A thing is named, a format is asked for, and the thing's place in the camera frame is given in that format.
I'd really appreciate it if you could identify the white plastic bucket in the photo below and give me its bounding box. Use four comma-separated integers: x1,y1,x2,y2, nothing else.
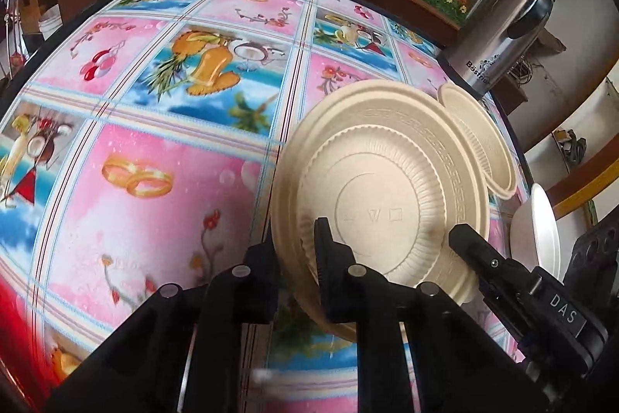
39,4,63,41

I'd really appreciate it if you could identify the beige plastic bowl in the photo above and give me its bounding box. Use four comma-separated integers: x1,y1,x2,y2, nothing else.
438,82,518,201

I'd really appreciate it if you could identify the white foam bowl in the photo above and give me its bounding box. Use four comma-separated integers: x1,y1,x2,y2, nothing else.
511,183,562,283

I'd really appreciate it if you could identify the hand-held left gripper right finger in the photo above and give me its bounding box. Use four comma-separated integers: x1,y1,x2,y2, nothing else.
314,218,547,413

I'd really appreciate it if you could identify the printed fruit tablecloth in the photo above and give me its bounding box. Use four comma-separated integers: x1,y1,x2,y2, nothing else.
0,0,537,413

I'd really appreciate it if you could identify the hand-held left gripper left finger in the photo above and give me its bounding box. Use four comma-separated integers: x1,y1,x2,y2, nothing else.
46,243,280,413

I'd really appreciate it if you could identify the stainless steel thermos jug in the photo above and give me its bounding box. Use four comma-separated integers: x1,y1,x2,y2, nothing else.
447,0,554,99

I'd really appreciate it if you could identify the red plastic plate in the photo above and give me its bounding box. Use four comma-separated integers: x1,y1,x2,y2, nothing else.
0,282,54,394

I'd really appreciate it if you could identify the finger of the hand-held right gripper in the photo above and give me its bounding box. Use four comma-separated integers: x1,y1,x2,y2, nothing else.
450,223,537,331

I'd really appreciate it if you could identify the beige paper plate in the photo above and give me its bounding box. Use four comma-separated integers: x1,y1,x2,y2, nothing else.
270,79,491,343

